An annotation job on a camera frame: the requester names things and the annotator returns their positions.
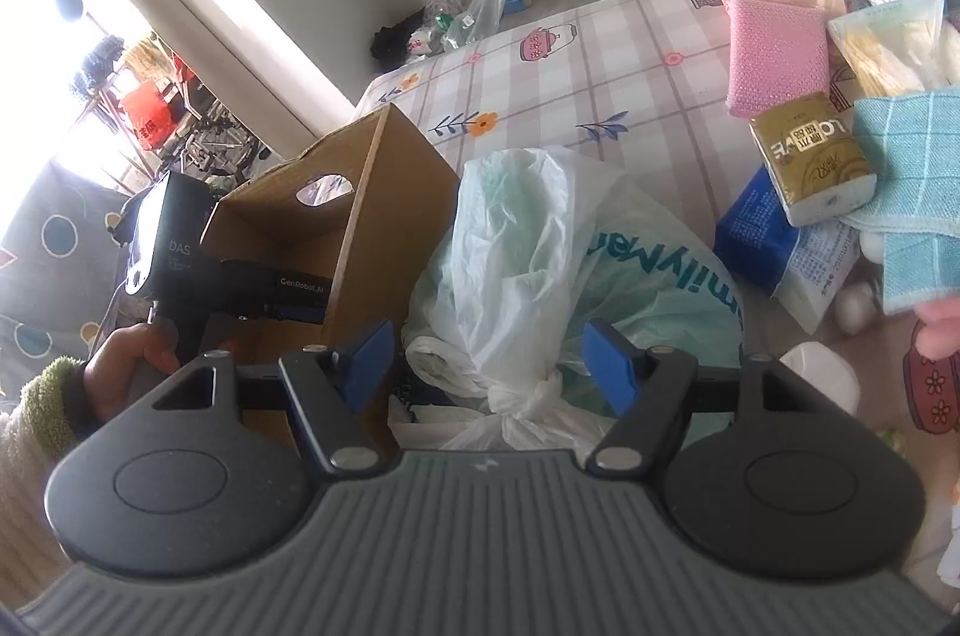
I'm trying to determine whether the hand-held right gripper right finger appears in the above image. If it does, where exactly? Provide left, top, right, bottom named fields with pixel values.
left=581, top=317, right=815, bottom=479

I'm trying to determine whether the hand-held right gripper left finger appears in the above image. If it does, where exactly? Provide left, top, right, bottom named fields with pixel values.
left=150, top=319, right=396, bottom=479

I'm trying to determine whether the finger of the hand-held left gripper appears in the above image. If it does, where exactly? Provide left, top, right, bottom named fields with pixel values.
left=264, top=301, right=331, bottom=325

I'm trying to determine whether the brown cardboard box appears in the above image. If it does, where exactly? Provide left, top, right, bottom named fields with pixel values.
left=201, top=103, right=462, bottom=457

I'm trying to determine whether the blue and white box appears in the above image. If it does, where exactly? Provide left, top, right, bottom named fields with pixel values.
left=712, top=165, right=854, bottom=334

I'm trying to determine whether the pink plush toy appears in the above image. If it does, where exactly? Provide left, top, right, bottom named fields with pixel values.
left=910, top=298, right=960, bottom=357

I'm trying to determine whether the pink sponge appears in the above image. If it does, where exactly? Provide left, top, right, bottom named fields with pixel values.
left=726, top=0, right=831, bottom=119

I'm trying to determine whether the teal checked cloth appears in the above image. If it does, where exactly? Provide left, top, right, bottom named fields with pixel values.
left=838, top=88, right=960, bottom=317

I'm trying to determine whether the clear packet of yellow cloths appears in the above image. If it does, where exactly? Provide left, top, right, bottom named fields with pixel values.
left=826, top=0, right=947, bottom=110

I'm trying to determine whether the person's left forearm fluffy sleeve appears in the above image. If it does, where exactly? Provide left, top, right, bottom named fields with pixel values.
left=0, top=357, right=102, bottom=581

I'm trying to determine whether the person's left hand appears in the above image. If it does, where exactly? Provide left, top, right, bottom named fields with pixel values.
left=81, top=319, right=182, bottom=421

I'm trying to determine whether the printed white plastic bag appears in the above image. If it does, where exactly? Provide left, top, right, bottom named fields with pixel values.
left=390, top=223, right=745, bottom=457

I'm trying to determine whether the blue quilt with circles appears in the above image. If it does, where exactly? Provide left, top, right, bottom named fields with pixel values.
left=0, top=160, right=151, bottom=401

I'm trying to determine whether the red plastic bag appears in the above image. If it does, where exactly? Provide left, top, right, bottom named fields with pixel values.
left=118, top=79, right=179, bottom=151

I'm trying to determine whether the translucent white plastic bag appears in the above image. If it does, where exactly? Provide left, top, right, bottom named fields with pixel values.
left=401, top=145, right=650, bottom=416

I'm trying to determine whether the white round container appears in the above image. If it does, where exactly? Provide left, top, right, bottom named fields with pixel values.
left=778, top=341, right=862, bottom=436

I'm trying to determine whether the white fluffy object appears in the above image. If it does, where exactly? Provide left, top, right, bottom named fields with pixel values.
left=835, top=227, right=891, bottom=337

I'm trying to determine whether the black cloth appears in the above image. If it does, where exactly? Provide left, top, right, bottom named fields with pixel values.
left=370, top=24, right=422, bottom=76

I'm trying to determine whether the gold tissue pack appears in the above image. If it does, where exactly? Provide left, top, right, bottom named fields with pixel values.
left=750, top=91, right=878, bottom=227

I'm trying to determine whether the clear plastic bag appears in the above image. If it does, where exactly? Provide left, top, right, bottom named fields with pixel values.
left=420, top=0, right=518, bottom=58

